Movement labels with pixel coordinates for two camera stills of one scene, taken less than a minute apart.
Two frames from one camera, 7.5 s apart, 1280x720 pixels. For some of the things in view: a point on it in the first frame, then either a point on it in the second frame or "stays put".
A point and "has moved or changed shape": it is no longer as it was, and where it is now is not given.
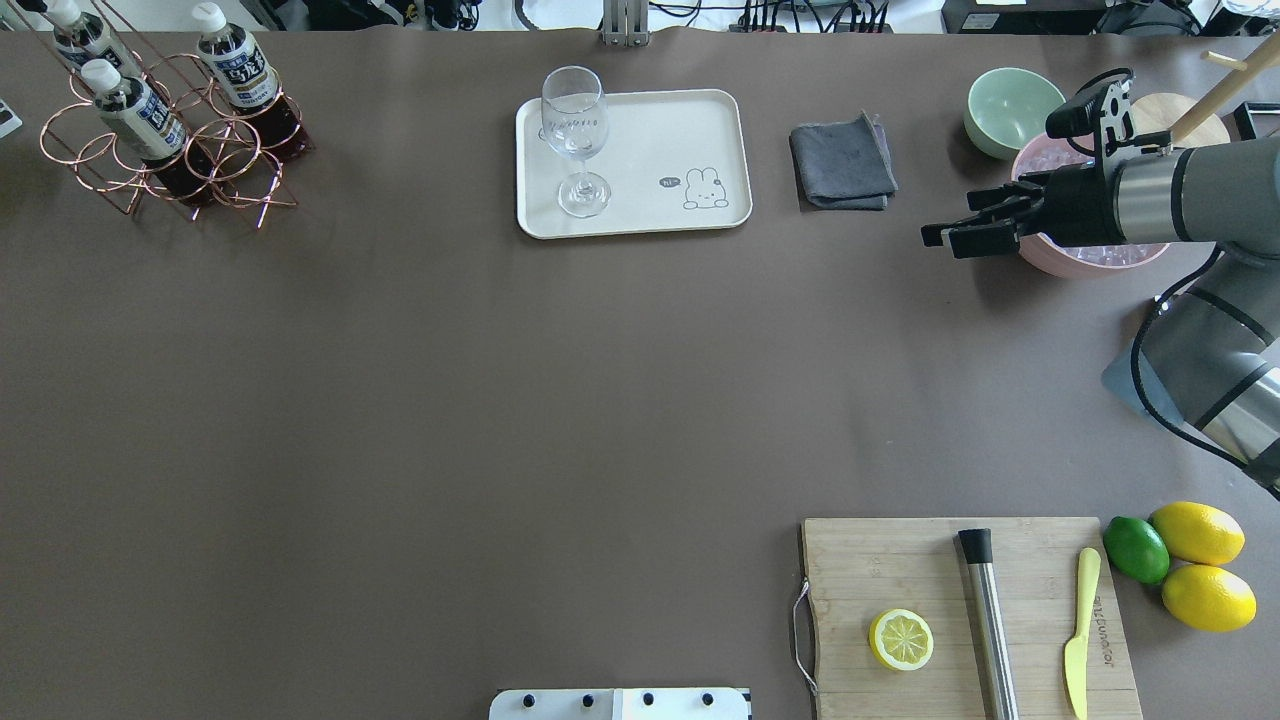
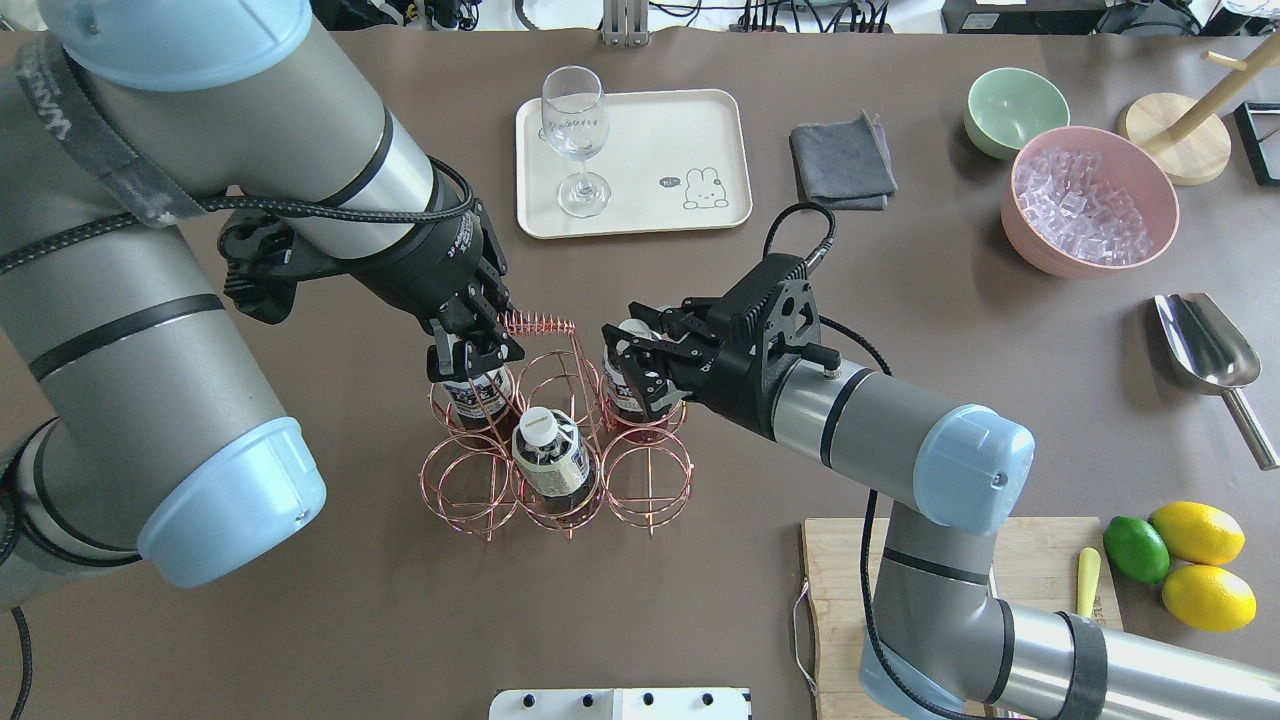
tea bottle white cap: (209, 16) has moved or changed shape
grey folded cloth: (843, 165) stays put
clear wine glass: (575, 121) stays put
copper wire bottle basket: (153, 129) has moved or changed shape
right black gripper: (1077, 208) -> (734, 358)
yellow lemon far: (1200, 532) stays put
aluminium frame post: (626, 23) stays put
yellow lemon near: (1210, 598) stays put
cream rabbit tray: (674, 160) stays put
